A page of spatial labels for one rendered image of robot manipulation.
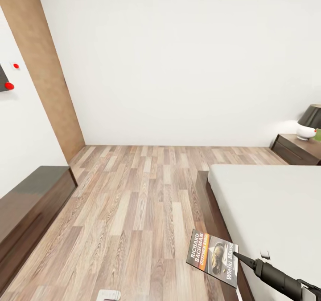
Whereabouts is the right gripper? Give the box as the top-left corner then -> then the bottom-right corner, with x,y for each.
233,252 -> 285,294

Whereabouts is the hardback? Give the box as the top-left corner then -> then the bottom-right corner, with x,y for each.
186,229 -> 239,289

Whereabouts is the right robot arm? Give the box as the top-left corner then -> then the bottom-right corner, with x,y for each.
233,250 -> 321,301

